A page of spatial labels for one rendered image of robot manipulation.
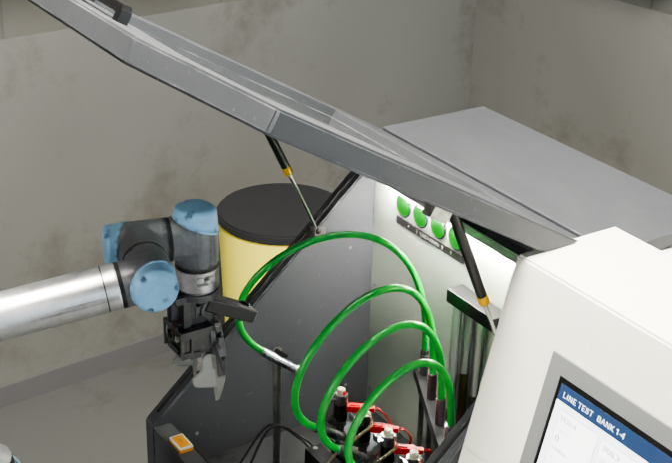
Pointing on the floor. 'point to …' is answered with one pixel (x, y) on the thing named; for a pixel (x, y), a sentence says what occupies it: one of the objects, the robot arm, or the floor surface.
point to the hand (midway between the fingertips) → (210, 383)
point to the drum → (260, 228)
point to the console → (576, 335)
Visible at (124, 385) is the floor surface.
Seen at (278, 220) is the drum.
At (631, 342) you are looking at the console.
